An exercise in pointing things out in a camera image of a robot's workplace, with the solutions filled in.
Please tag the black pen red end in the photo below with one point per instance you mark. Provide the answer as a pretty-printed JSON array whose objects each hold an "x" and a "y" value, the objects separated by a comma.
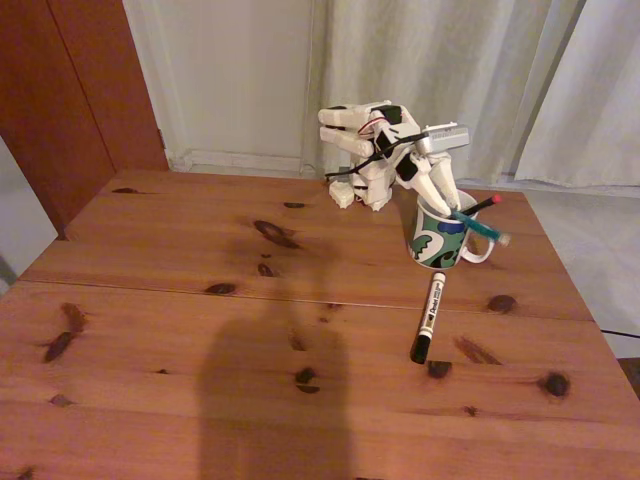
[{"x": 485, "y": 204}]

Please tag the teal transparent pen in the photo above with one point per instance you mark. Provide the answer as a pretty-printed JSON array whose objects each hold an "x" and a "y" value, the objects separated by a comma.
[{"x": 482, "y": 230}]

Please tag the white Pentel marker black cap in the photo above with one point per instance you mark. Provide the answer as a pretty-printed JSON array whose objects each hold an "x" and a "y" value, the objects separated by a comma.
[{"x": 431, "y": 312}]

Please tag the white mug green blue pattern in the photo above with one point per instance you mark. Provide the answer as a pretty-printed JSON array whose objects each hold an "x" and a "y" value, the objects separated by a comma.
[{"x": 435, "y": 240}]

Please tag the wide white curtain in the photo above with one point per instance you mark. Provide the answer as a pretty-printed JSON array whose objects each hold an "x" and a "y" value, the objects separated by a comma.
[{"x": 475, "y": 60}]

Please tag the narrow white curtain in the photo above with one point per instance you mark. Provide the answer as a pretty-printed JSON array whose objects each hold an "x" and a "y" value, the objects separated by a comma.
[{"x": 590, "y": 110}]

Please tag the white door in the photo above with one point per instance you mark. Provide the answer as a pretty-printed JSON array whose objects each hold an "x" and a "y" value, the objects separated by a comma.
[{"x": 225, "y": 75}]

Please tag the brown wooden cabinet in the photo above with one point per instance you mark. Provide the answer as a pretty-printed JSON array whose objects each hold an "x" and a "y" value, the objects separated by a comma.
[{"x": 65, "y": 100}]

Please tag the silver camera box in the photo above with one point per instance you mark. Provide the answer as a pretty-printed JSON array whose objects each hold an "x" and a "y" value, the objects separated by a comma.
[{"x": 445, "y": 136}]

